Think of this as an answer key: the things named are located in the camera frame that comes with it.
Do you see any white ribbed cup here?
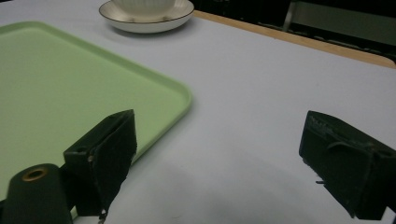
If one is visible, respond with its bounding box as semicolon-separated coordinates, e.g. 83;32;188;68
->
110;0;177;17

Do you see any light green plastic tray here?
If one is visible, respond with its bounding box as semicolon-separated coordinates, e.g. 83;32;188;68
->
0;21;193;218

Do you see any white saucer with dark rim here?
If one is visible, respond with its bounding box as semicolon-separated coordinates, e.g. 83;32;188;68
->
98;0;195;35

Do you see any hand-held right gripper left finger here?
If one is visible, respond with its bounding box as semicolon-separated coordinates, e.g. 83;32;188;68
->
63;108;138;218

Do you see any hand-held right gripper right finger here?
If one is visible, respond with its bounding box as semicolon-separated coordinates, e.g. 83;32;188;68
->
298;110;396;221

